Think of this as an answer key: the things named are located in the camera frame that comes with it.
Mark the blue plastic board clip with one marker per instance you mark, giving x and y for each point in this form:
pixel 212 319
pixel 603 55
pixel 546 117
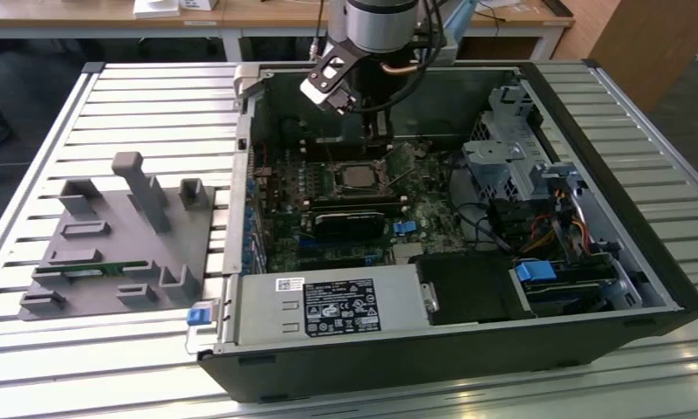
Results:
pixel 404 228

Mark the silver chipset heatsink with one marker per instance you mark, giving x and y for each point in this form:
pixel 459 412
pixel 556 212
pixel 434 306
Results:
pixel 407 253

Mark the white paper sheet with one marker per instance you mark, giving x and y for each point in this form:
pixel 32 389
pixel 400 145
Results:
pixel 498 3

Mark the CPU socket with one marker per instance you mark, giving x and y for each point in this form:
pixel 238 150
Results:
pixel 334 176

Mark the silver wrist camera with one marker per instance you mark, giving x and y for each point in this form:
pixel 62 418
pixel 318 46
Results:
pixel 326 83

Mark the grey parts rack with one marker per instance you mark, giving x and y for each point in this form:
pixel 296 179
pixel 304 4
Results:
pixel 122 244

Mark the grey power supply unit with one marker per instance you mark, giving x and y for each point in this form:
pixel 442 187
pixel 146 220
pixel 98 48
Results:
pixel 268 314

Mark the black plastic bay cover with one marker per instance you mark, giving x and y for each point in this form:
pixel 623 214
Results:
pixel 471 288

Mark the blue case latch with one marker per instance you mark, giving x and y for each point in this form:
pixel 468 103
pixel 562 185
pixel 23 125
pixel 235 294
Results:
pixel 198 316

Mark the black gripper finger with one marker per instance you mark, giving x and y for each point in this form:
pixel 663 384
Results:
pixel 379 131

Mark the black rating label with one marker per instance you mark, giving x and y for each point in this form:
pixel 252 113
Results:
pixel 340 310

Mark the wooden cabinet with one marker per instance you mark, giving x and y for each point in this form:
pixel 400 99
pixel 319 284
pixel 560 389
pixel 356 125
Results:
pixel 646 43

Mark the wooden desk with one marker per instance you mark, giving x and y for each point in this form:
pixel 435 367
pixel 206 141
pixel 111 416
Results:
pixel 64 19

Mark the green motherboard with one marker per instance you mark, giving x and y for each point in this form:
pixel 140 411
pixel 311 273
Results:
pixel 436 218

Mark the black plastic fan shroud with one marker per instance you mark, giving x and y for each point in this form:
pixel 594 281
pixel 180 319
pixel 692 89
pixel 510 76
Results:
pixel 510 218

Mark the white printed box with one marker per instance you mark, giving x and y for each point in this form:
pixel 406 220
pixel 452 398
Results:
pixel 200 4

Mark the black open PC case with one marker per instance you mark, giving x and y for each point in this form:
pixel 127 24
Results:
pixel 384 375

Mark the green RAM stick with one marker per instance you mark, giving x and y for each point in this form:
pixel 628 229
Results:
pixel 111 267

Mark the grey metal drive cage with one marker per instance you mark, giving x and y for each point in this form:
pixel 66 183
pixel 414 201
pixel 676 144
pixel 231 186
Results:
pixel 495 174

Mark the silver CPU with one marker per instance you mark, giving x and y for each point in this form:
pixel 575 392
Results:
pixel 360 175

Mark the white barcode sticker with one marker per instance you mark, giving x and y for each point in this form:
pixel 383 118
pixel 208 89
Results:
pixel 291 284

